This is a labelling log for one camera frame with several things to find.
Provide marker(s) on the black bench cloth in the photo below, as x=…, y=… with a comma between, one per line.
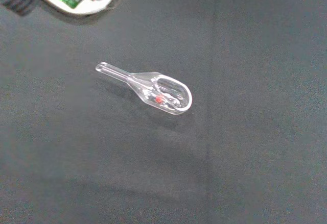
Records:
x=230, y=157

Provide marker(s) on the clear glass weighing funnel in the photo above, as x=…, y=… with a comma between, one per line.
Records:
x=163, y=91

